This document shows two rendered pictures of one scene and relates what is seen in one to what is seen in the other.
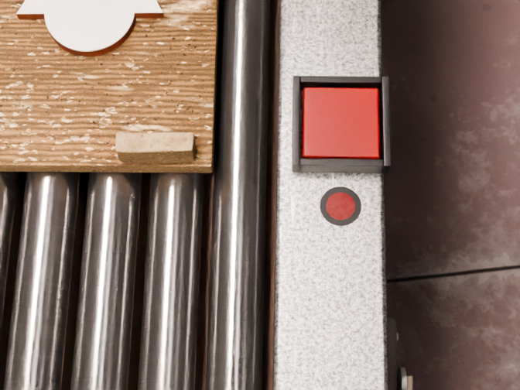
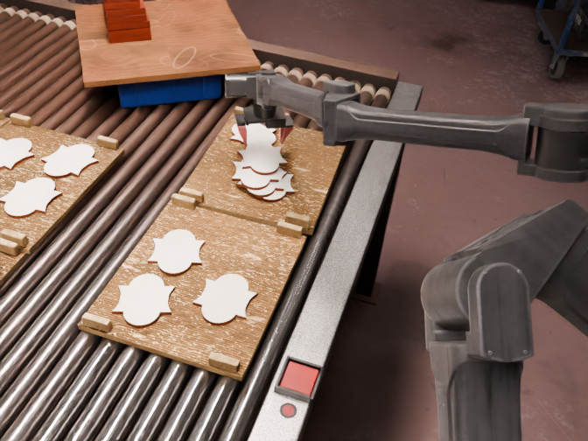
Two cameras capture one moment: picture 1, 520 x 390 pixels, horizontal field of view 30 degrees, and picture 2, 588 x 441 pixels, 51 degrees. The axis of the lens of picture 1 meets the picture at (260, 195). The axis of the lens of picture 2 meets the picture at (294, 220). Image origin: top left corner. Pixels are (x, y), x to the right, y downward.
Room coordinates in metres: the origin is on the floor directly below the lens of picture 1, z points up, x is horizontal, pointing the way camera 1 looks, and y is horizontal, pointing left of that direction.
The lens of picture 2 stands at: (-0.37, -0.15, 1.94)
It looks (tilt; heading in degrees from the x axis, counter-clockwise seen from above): 42 degrees down; 10
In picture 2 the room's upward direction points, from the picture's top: 5 degrees clockwise
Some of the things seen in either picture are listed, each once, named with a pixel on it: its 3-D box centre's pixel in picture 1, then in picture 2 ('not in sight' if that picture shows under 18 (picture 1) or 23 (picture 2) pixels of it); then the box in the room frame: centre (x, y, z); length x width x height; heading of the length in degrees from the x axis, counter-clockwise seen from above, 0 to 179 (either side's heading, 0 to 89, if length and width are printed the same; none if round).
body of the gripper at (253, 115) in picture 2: not in sight; (264, 106); (0.94, 0.18, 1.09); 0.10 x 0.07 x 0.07; 116
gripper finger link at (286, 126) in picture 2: not in sight; (276, 129); (0.96, 0.15, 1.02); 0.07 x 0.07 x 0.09; 26
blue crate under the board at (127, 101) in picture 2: not in sight; (164, 64); (1.26, 0.59, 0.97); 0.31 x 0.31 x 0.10; 31
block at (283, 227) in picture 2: not in sight; (289, 229); (0.67, 0.04, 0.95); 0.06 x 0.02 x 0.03; 86
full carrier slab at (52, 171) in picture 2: not in sight; (18, 175); (0.67, 0.74, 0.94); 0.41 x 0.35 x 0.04; 175
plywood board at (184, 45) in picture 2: not in sight; (162, 36); (1.32, 0.62, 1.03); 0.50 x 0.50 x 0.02; 31
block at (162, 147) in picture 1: (155, 148); (224, 362); (0.28, 0.08, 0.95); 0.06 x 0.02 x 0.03; 86
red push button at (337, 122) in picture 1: (340, 124); (299, 379); (0.30, -0.07, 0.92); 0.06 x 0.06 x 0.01; 85
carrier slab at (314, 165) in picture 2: not in sight; (268, 167); (0.91, 0.16, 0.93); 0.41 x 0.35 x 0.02; 178
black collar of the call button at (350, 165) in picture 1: (340, 124); (299, 379); (0.30, -0.07, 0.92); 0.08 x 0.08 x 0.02; 85
